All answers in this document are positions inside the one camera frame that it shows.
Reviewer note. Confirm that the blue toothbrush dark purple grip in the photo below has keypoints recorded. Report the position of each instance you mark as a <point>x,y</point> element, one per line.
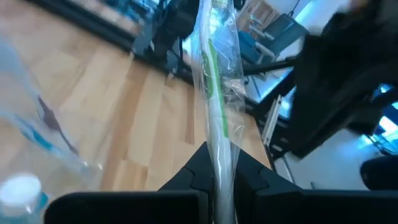
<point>51,118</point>

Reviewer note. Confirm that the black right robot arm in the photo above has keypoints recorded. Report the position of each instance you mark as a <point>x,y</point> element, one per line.
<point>335,77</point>

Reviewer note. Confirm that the green toothbrush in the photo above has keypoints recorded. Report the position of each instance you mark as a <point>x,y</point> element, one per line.
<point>214,93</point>

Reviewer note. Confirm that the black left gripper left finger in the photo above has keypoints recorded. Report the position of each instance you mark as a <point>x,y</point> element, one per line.
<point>140,208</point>

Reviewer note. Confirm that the teal mouthwash bottle white cap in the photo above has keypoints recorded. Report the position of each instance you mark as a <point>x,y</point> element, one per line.
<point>20,191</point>

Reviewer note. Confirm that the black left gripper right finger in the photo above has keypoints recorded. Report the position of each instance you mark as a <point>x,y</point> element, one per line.
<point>295,208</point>

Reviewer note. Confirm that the black aluminium table frame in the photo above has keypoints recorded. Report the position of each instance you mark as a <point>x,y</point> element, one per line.
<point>102,28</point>

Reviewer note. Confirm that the clear acrylic organizer box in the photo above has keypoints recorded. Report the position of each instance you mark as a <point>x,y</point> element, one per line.
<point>18,93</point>

